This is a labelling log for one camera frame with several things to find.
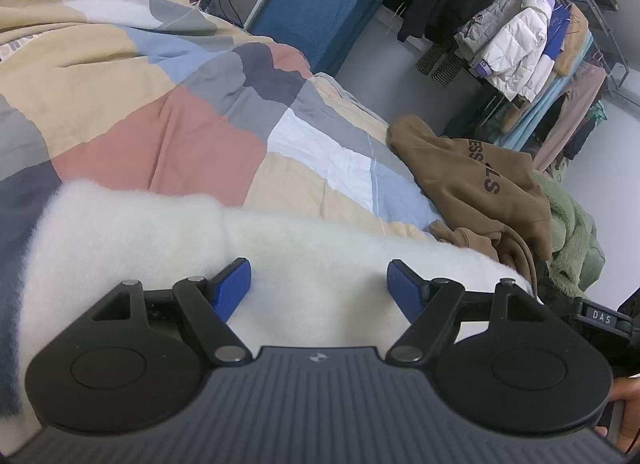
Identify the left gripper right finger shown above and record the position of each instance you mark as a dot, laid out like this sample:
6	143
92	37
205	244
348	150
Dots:
430	306

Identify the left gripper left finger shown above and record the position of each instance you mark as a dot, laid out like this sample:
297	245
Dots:
206	305

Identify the green fleece garment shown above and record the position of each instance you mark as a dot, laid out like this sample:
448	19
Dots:
577	257

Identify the brown hoodie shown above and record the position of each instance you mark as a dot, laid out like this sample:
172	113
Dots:
486	196

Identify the light blue hanging garment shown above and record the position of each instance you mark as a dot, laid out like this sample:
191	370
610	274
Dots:
531	117

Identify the patchwork colour quilt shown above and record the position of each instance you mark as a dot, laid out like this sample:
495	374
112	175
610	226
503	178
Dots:
155	96

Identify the pink hanging trousers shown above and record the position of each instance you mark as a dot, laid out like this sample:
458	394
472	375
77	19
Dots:
579	96

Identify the white puffer jacket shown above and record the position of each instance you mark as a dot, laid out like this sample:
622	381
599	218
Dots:
504	43

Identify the tan hanging coat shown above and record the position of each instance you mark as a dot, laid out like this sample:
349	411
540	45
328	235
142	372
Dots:
567	30

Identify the blue padded board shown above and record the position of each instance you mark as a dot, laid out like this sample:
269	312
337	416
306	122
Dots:
310	26

